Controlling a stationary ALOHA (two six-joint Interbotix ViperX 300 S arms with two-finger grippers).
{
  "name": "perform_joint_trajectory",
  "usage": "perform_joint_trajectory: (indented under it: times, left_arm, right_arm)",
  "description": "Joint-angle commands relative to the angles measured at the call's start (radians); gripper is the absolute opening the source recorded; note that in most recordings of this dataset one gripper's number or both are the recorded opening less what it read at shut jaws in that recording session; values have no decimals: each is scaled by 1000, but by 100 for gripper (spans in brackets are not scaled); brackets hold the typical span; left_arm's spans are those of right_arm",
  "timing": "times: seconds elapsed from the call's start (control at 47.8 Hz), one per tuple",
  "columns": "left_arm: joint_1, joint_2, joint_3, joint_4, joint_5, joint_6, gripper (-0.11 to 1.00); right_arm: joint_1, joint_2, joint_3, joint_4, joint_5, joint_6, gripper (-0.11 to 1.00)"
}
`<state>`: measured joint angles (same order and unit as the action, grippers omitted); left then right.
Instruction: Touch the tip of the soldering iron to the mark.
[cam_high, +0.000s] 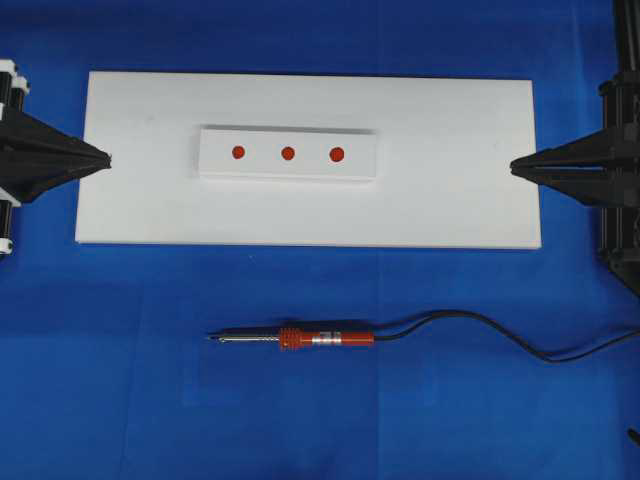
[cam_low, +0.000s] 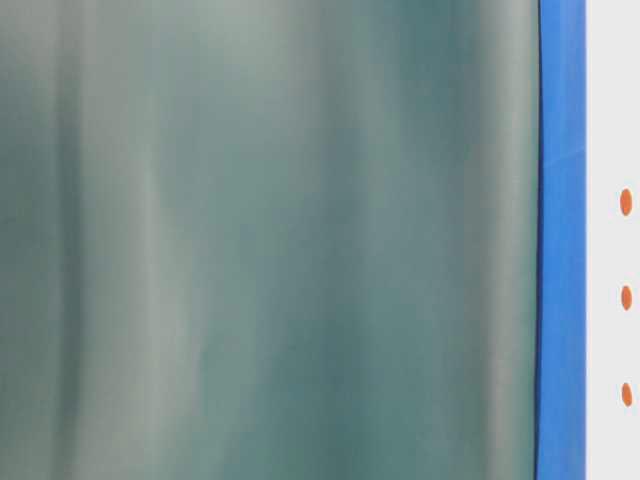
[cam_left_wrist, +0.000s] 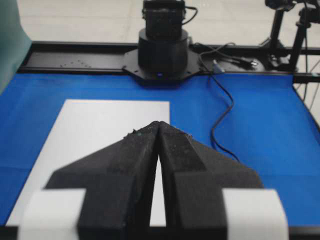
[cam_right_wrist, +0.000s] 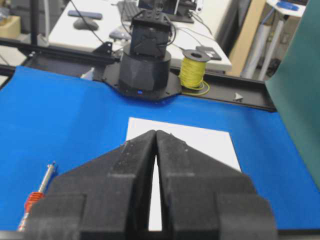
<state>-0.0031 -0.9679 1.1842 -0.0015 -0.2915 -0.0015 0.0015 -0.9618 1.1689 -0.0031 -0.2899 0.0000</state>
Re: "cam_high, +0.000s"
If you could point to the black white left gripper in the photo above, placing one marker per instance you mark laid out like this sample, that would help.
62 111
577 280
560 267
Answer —
24 181

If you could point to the blue table cloth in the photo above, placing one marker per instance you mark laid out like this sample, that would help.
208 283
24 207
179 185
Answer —
105 369

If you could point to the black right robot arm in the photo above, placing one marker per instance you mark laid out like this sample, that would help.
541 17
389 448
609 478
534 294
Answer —
602 169

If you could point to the small white marked plate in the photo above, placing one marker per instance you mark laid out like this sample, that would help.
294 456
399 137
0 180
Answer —
287 153

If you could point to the large white base board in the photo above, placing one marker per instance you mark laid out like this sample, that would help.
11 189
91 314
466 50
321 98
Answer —
443 178

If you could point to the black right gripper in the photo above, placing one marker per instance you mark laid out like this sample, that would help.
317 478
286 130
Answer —
615 148

